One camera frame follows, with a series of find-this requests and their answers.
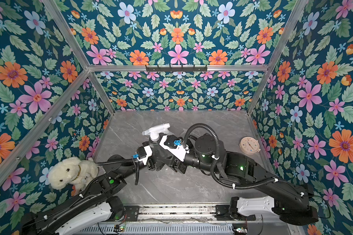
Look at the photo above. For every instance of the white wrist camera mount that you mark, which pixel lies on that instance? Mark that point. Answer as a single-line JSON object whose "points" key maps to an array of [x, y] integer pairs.
{"points": [[142, 154], [174, 146]]}

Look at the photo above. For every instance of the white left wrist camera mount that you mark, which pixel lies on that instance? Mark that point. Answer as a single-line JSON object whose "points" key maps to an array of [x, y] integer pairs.
{"points": [[142, 154]]}

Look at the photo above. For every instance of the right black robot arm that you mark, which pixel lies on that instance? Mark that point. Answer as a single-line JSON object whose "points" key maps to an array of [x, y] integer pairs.
{"points": [[201, 148]]}

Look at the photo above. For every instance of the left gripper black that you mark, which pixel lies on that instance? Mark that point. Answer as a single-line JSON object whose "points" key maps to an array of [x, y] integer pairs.
{"points": [[151, 166]]}

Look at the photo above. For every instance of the cream round wall clock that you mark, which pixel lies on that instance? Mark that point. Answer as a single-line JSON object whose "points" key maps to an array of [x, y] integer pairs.
{"points": [[249, 145]]}

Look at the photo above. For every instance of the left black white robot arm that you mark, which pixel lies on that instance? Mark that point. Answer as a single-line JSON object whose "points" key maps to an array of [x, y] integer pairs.
{"points": [[98, 202]]}

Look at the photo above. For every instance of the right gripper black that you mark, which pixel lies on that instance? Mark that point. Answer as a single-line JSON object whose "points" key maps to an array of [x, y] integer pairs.
{"points": [[174, 160]]}

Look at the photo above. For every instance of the metal base rail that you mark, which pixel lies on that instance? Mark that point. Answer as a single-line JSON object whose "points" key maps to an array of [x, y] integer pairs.
{"points": [[200, 219]]}

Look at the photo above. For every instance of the cream plush teddy bear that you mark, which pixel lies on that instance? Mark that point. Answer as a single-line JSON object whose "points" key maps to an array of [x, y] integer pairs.
{"points": [[73, 171]]}

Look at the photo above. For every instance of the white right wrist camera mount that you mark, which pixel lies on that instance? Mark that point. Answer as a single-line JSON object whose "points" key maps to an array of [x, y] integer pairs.
{"points": [[174, 146]]}

